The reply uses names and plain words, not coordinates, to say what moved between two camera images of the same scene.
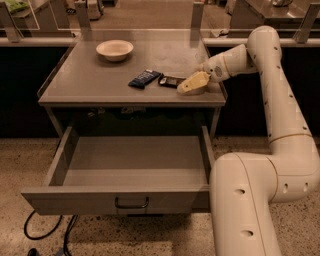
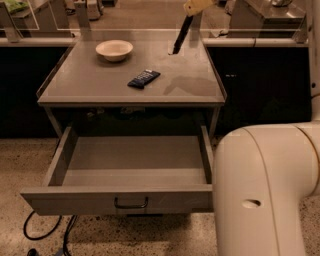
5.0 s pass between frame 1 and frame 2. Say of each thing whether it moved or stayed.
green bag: stayed
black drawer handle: stayed
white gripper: moved
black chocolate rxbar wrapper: moved
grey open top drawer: stayed
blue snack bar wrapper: stayed
